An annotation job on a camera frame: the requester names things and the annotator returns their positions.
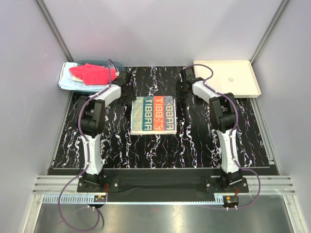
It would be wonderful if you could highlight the colourful bear print towel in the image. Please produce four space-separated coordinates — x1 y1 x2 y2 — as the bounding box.
130 96 177 135

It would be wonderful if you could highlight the red towel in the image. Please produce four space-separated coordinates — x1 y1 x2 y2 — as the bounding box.
69 63 117 85

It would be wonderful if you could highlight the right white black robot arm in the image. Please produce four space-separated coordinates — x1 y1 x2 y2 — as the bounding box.
175 67 243 193

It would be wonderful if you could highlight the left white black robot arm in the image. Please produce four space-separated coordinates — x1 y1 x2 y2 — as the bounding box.
75 71 136 192

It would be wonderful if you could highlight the teal plastic basket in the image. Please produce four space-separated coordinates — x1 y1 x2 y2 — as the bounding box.
78 60 125 87

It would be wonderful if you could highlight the black marble pattern mat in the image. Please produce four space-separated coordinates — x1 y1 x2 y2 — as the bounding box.
51 67 270 169

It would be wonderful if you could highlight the cream plastic tray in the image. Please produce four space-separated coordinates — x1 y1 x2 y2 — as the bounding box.
193 60 261 98

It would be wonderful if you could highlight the light blue towel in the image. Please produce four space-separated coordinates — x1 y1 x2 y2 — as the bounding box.
58 62 106 93

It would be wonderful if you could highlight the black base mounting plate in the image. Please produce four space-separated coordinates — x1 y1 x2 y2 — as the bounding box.
77 168 249 194

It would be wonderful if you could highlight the left aluminium frame post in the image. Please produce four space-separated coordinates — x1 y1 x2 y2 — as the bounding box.
35 0 74 62

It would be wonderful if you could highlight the aluminium frame post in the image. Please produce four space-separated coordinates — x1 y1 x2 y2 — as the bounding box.
35 0 74 62
250 0 291 65

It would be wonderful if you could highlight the aluminium rail with slots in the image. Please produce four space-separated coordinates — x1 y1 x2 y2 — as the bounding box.
33 175 295 205

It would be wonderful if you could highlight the right aluminium frame post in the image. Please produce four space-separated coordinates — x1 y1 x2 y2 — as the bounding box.
250 0 291 65

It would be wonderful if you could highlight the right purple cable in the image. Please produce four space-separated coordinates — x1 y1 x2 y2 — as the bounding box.
188 64 262 211

